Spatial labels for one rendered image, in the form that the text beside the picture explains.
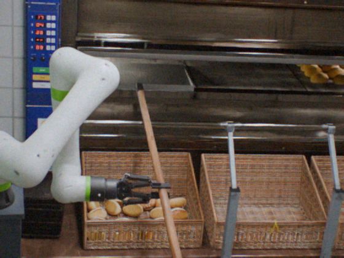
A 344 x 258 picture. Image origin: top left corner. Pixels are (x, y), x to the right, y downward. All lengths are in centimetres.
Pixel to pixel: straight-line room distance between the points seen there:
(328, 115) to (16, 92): 159
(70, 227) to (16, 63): 82
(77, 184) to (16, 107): 107
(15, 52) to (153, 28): 66
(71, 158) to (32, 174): 43
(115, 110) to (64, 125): 130
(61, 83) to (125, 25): 97
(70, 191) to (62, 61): 46
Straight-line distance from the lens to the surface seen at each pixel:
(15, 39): 359
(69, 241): 357
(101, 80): 252
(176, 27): 360
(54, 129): 245
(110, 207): 374
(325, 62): 367
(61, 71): 264
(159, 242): 354
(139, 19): 358
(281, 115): 390
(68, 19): 356
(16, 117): 374
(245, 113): 385
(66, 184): 271
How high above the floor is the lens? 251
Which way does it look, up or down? 24 degrees down
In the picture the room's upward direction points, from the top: 5 degrees clockwise
